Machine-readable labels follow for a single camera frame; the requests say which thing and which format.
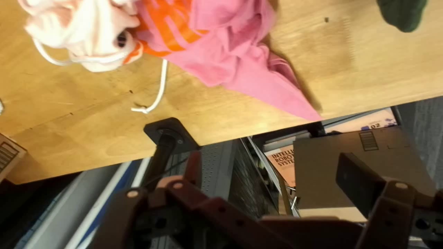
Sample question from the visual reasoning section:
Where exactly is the cardboard box behind table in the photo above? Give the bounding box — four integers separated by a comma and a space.
264, 108, 437, 209

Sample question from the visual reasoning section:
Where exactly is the light pink cloth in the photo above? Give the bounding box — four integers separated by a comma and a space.
17, 0, 170, 116

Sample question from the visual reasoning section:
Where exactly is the pink orange shirt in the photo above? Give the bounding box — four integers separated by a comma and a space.
134, 0, 319, 121

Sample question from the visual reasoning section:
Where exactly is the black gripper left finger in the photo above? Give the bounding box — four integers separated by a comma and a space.
182, 151, 202, 187

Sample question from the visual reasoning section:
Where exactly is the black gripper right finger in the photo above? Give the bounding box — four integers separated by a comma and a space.
334, 154, 386, 217

